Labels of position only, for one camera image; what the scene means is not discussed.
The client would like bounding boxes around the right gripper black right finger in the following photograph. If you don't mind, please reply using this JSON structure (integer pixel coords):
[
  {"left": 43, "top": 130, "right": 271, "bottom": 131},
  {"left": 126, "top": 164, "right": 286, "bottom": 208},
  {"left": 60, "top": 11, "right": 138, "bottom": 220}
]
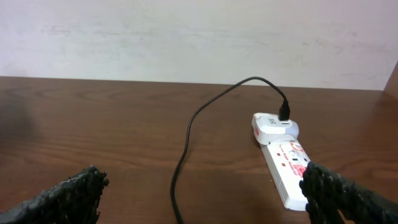
[{"left": 299, "top": 162, "right": 397, "bottom": 224}]

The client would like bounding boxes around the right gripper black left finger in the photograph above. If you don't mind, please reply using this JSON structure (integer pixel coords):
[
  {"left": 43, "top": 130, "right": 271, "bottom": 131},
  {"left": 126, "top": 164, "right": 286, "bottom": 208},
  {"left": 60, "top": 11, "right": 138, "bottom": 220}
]
[{"left": 1, "top": 166, "right": 109, "bottom": 224}]

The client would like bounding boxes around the black USB charging cable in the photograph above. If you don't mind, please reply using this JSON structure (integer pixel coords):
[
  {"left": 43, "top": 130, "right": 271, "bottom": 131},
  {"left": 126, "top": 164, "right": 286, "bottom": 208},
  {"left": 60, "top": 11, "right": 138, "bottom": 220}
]
[{"left": 170, "top": 76, "right": 291, "bottom": 224}]

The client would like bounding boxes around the white USB charger adapter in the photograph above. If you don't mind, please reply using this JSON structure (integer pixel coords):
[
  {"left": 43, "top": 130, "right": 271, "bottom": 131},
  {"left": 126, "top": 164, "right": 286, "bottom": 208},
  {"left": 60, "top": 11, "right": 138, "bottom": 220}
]
[{"left": 251, "top": 113, "right": 299, "bottom": 146}]

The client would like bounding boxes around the white power strip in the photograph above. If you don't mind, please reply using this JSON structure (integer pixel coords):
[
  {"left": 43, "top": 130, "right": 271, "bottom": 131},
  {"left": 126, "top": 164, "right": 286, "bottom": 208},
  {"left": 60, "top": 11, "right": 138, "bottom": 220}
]
[{"left": 261, "top": 141, "right": 310, "bottom": 212}]

